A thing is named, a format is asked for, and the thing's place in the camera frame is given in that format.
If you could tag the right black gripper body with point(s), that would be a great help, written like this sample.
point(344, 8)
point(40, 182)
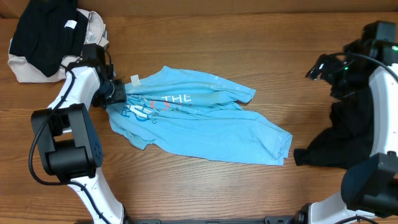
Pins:
point(339, 78)

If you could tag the folded beige garment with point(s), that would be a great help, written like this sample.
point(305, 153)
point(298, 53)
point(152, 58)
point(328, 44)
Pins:
point(96, 33)

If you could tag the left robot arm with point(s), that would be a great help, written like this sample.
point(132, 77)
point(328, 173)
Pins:
point(66, 149)

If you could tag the light blue printed t-shirt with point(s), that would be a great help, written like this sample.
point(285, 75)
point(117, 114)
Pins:
point(198, 114)

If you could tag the folded black garment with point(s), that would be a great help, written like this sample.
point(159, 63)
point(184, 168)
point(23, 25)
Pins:
point(47, 32)

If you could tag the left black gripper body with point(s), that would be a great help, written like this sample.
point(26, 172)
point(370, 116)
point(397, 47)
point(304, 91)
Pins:
point(117, 92)

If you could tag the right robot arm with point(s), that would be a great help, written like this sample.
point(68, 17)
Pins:
point(369, 189)

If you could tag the black garment on right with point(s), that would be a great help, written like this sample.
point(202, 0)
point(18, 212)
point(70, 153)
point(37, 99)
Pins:
point(350, 139)

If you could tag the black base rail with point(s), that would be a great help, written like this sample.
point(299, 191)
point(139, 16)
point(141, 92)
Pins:
point(211, 221)

